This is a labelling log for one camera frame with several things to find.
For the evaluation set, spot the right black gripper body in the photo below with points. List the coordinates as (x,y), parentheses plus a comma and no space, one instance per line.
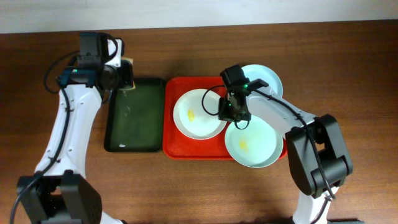
(226,112)

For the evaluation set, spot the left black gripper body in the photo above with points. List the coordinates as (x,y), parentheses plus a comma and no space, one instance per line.
(127,73)

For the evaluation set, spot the white plate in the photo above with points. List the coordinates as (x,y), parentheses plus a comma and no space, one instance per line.
(192,120)

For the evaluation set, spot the mint green plate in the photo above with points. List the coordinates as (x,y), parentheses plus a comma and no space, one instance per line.
(253,144)

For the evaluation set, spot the green yellow sponge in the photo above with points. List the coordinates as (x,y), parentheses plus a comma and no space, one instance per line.
(129,84)

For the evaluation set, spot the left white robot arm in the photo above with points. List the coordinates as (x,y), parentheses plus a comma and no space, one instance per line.
(58,191)

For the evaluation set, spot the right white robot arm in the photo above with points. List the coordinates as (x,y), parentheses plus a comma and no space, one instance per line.
(319,160)

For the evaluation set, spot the dark green tray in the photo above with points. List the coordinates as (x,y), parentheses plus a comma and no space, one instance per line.
(136,117)

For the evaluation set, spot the red tray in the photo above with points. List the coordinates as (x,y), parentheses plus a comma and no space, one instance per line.
(175,144)

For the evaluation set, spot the light blue plate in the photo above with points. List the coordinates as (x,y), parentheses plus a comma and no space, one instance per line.
(255,71)

